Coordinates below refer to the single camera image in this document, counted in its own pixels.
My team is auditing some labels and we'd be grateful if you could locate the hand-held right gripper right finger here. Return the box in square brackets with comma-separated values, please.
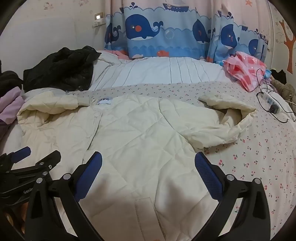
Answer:
[194, 152, 273, 241]

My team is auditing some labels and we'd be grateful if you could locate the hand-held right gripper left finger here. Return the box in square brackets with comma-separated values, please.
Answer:
[24, 151, 103, 241]

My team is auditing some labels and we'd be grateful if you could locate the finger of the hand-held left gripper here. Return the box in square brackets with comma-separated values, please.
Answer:
[0, 146, 31, 168]
[0, 150, 62, 183]

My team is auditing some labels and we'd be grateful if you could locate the cream quilted jacket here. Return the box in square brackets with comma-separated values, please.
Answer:
[17, 94, 258, 241]

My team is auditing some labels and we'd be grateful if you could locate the plain white blanket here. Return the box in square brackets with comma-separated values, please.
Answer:
[0, 89, 77, 158]

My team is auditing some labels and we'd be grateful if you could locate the cherry print bedsheet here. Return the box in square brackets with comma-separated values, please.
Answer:
[67, 80, 296, 234]

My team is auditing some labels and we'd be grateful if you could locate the lilac and grey garment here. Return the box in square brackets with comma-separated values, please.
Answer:
[0, 87, 25, 139]

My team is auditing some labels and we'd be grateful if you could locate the black padded garment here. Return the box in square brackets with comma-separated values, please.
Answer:
[0, 71, 23, 90]

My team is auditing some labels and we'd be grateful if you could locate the black jacket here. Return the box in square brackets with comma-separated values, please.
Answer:
[23, 46, 102, 92]

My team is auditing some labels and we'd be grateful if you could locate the white power strip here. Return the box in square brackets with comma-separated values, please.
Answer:
[262, 93, 282, 114]

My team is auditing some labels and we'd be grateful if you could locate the pink checked cloth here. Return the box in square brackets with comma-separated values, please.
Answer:
[223, 51, 271, 92]

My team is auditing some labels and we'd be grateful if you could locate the brown plush toy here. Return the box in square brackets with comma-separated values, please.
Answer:
[269, 79, 296, 105]

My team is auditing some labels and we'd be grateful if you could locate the white striped quilt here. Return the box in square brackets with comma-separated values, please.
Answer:
[89, 52, 232, 92]

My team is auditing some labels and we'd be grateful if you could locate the small black cloth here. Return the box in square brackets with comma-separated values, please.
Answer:
[269, 68, 288, 81]

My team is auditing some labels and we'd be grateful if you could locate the whale print curtain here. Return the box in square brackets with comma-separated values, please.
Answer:
[104, 0, 270, 63]

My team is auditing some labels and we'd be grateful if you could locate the black cable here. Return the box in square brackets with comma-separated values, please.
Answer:
[255, 68, 290, 123]

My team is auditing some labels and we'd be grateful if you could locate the orange tree wall sticker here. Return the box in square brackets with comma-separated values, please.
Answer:
[279, 20, 296, 73]

